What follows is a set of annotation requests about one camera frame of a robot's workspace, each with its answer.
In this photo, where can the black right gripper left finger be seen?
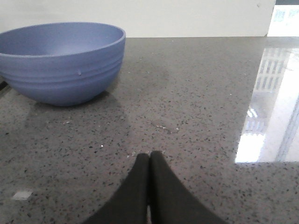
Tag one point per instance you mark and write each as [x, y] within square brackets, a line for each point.
[128, 205]

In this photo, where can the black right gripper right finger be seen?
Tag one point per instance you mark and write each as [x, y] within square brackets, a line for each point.
[170, 201]

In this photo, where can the blue plastic bowl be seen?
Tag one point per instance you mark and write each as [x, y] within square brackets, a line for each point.
[64, 63]

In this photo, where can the small white tape piece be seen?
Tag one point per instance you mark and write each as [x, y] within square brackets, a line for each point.
[22, 195]

